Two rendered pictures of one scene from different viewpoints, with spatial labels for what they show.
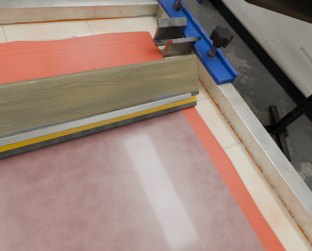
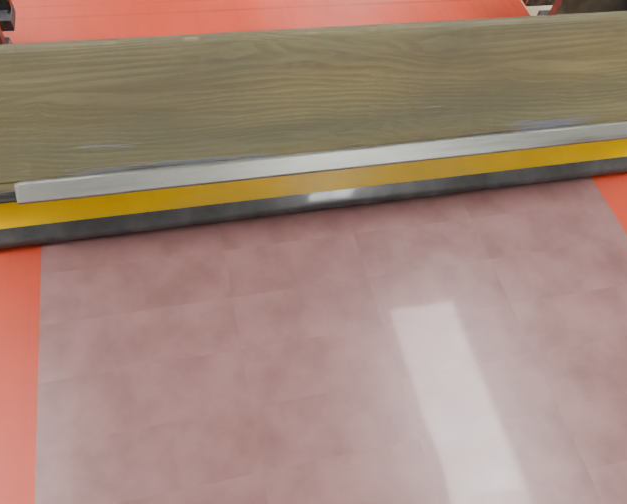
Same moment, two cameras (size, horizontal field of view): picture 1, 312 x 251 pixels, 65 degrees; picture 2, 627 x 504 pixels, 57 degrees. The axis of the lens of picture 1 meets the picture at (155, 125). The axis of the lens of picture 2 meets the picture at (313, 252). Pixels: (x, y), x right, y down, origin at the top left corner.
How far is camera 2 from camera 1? 0.09 m
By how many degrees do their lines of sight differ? 16
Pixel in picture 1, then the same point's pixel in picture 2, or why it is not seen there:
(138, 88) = (472, 91)
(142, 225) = (449, 486)
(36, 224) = (152, 417)
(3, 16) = not seen: outside the picture
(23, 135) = (151, 174)
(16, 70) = not seen: hidden behind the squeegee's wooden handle
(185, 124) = (602, 217)
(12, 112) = (135, 113)
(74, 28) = not seen: outside the picture
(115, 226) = (367, 471)
